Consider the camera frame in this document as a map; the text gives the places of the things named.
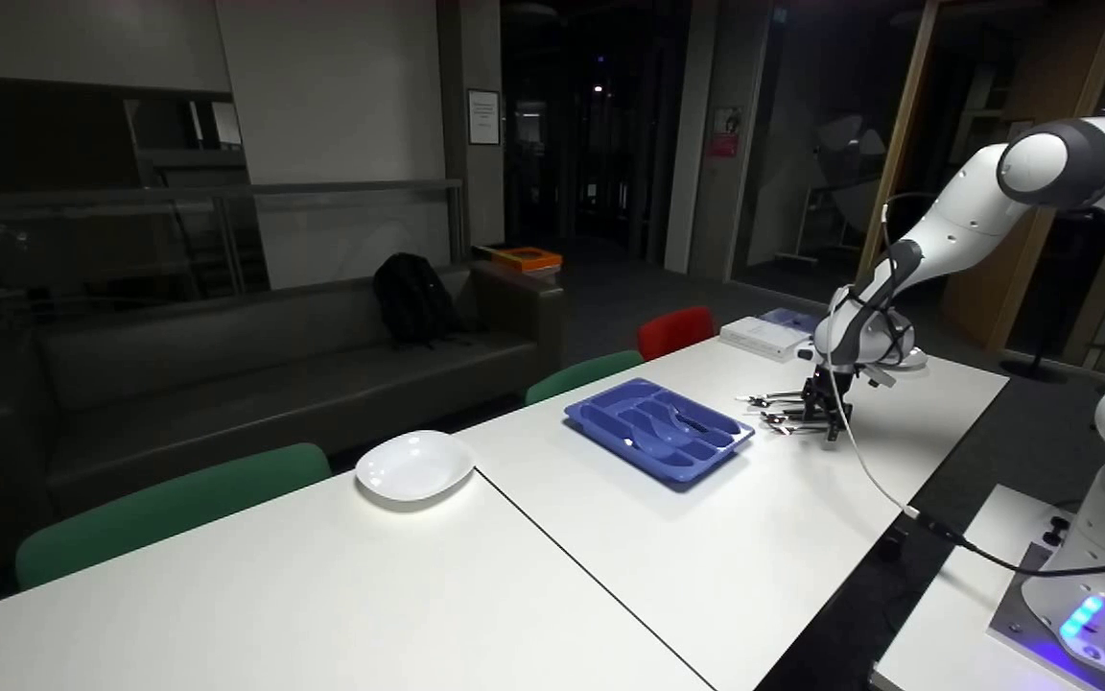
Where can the green chair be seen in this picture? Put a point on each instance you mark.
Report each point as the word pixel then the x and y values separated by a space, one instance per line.
pixel 582 375
pixel 165 510

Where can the red chair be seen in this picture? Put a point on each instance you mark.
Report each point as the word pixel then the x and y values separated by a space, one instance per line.
pixel 674 332

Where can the blue cutlery tray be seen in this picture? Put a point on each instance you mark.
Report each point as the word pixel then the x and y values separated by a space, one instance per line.
pixel 656 430

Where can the black-handled spoon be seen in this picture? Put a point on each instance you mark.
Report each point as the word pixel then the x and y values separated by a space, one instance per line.
pixel 780 401

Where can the blue hardcover book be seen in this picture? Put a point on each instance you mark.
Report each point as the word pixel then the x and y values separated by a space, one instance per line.
pixel 793 322

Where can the white plate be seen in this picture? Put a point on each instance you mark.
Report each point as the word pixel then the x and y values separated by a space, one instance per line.
pixel 412 469

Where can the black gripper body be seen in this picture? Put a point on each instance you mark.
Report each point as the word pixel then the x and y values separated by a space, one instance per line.
pixel 826 401

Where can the wall poster frame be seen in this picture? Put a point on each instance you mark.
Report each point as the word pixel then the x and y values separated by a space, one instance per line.
pixel 486 122

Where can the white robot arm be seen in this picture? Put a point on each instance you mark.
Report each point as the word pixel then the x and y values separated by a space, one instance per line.
pixel 1040 171

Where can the grey sofa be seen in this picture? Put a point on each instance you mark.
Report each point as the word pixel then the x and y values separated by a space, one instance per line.
pixel 107 403

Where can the black backpack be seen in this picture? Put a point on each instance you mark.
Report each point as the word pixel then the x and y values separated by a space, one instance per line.
pixel 412 302

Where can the orange-lidded bin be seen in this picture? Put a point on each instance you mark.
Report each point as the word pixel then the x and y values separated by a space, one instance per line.
pixel 525 258

